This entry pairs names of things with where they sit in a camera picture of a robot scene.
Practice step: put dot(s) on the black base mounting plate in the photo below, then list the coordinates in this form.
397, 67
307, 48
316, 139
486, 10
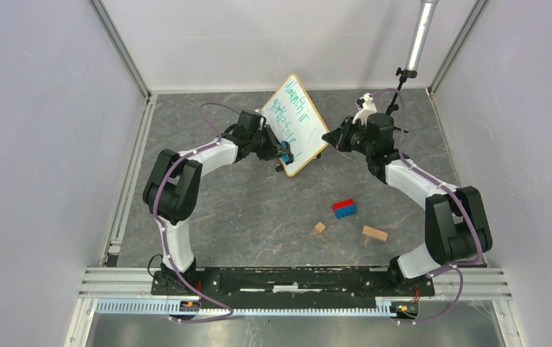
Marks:
349, 287

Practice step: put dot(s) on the long wooden block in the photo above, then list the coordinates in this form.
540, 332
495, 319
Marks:
375, 233

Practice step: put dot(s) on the small wood-framed whiteboard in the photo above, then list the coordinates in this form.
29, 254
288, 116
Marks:
295, 119

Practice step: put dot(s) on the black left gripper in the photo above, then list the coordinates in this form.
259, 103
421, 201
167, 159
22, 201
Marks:
271, 152

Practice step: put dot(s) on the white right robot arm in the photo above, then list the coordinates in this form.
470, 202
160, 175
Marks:
456, 229

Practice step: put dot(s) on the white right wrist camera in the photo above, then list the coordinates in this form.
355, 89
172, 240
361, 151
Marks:
366, 107

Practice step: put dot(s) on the blue whiteboard eraser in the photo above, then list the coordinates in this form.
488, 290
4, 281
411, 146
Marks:
287, 157

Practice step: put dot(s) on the red and blue toy brick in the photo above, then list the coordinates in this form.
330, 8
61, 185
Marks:
344, 208

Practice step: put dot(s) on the black tripod stand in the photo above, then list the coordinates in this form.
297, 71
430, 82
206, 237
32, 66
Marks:
404, 75

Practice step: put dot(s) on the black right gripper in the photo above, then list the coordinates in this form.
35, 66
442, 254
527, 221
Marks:
337, 137

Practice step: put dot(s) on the small wooden cube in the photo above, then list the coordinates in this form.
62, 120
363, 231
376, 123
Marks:
320, 228

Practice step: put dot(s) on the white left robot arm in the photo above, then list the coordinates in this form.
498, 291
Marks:
172, 190

